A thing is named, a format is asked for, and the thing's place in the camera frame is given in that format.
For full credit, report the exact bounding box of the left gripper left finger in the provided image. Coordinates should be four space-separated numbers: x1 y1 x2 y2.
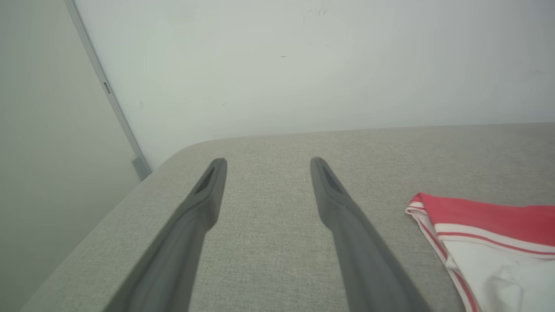
104 157 229 312

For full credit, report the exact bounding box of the red and white garment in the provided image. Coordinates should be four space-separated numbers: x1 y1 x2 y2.
405 192 555 312

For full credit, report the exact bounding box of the grey metal wall strip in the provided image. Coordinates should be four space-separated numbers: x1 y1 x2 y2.
64 0 152 181

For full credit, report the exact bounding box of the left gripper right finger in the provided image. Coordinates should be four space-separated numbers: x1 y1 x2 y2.
310 157 432 312

